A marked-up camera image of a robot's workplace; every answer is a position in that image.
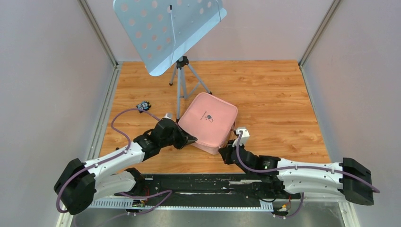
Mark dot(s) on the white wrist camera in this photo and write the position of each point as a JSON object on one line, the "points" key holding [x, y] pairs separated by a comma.
{"points": [[242, 136], [168, 117]]}

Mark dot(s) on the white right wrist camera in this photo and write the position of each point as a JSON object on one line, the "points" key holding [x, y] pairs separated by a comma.
{"points": [[242, 136]]}

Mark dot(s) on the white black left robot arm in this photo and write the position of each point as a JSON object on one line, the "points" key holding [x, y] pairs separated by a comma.
{"points": [[82, 182]]}

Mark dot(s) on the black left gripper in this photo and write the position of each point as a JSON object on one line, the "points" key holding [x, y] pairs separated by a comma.
{"points": [[185, 138]]}

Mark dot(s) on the pink medicine kit case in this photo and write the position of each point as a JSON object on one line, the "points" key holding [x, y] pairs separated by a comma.
{"points": [[210, 120]]}

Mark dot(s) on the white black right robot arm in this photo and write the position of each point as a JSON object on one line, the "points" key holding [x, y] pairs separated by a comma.
{"points": [[348, 178]]}

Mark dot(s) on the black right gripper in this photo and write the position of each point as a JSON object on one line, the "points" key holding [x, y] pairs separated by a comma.
{"points": [[226, 152]]}

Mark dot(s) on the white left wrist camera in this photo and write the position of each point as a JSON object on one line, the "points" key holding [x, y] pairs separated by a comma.
{"points": [[168, 117]]}

